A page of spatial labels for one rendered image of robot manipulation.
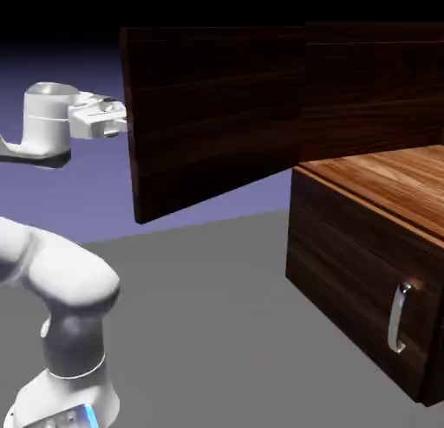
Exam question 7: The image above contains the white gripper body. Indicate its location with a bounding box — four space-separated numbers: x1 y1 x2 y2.
68 103 128 140

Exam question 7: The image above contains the dark wood cabinet door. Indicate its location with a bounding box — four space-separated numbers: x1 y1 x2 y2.
119 26 309 225

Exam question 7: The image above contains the dark wood cabinet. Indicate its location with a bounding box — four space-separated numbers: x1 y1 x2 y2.
284 20 444 409

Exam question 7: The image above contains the wood door with silver handle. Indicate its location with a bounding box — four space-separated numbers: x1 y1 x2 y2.
284 166 444 405

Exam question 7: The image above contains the curved silver handle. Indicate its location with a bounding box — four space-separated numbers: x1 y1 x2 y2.
387 281 416 355

